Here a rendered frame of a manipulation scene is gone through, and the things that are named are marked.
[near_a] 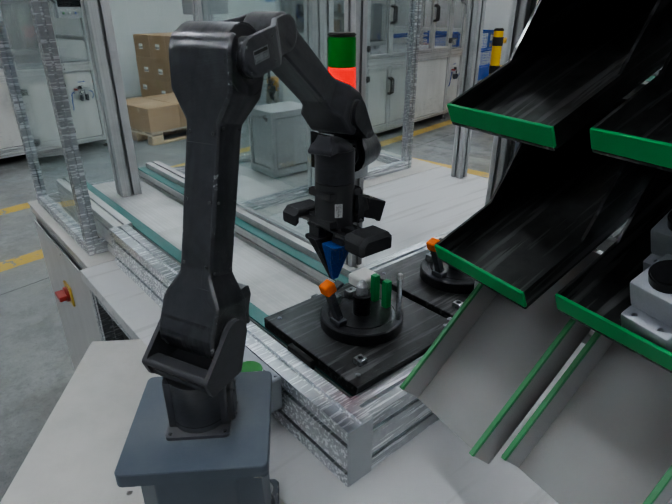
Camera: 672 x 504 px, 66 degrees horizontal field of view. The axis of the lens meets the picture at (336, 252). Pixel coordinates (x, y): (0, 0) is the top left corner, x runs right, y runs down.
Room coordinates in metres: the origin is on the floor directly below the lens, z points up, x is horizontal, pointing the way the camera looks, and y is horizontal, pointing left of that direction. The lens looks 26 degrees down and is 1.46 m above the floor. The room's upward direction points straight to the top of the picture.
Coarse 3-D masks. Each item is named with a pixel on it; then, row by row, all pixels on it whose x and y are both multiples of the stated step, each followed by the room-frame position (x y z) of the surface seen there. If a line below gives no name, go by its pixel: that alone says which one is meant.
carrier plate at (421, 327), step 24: (288, 312) 0.78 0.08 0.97; (312, 312) 0.78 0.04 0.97; (408, 312) 0.78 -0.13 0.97; (432, 312) 0.78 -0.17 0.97; (288, 336) 0.71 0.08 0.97; (312, 336) 0.71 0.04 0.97; (408, 336) 0.71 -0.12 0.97; (432, 336) 0.71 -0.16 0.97; (336, 360) 0.65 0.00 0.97; (384, 360) 0.65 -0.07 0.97; (408, 360) 0.65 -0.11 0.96; (360, 384) 0.59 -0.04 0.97
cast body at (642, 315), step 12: (660, 264) 0.38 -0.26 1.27; (648, 276) 0.37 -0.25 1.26; (660, 276) 0.37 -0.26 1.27; (636, 288) 0.38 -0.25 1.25; (648, 288) 0.37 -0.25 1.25; (660, 288) 0.36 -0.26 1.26; (636, 300) 0.38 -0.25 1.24; (648, 300) 0.37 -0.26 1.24; (660, 300) 0.36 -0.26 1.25; (624, 312) 0.38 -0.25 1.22; (636, 312) 0.38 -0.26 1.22; (648, 312) 0.37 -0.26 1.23; (660, 312) 0.36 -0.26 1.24; (624, 324) 0.38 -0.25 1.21; (636, 324) 0.37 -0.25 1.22; (648, 324) 0.37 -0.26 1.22; (660, 324) 0.36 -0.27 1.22; (648, 336) 0.36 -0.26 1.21; (660, 336) 0.35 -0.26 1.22
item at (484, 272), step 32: (512, 160) 0.60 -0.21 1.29; (544, 160) 0.63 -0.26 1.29; (576, 160) 0.64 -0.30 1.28; (608, 160) 0.62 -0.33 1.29; (512, 192) 0.61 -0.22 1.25; (544, 192) 0.60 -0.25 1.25; (576, 192) 0.58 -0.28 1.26; (608, 192) 0.50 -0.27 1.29; (640, 192) 0.52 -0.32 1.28; (480, 224) 0.58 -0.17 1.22; (512, 224) 0.57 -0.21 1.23; (544, 224) 0.55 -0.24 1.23; (576, 224) 0.53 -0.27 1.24; (608, 224) 0.50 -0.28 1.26; (448, 256) 0.53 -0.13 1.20; (480, 256) 0.53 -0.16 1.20; (512, 256) 0.52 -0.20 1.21; (544, 256) 0.50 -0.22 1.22; (576, 256) 0.48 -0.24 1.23; (512, 288) 0.45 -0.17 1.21; (544, 288) 0.46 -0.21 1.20
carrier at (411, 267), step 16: (416, 256) 1.01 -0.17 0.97; (384, 272) 0.93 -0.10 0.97; (400, 272) 0.93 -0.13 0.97; (416, 272) 0.93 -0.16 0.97; (432, 272) 0.89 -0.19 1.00; (448, 272) 0.90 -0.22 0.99; (416, 288) 0.87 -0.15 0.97; (432, 288) 0.87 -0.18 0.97; (448, 288) 0.85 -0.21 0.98; (464, 288) 0.85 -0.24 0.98; (432, 304) 0.81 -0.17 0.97; (448, 304) 0.81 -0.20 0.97
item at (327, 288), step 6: (324, 282) 0.71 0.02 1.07; (330, 282) 0.70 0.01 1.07; (336, 282) 0.72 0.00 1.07; (342, 282) 0.72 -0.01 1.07; (324, 288) 0.69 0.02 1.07; (330, 288) 0.70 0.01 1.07; (336, 288) 0.71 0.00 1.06; (324, 294) 0.70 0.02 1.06; (330, 294) 0.70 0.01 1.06; (330, 300) 0.70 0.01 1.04; (336, 300) 0.71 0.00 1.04; (330, 306) 0.71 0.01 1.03; (336, 306) 0.71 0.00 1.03; (336, 312) 0.71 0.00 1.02; (336, 318) 0.71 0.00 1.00
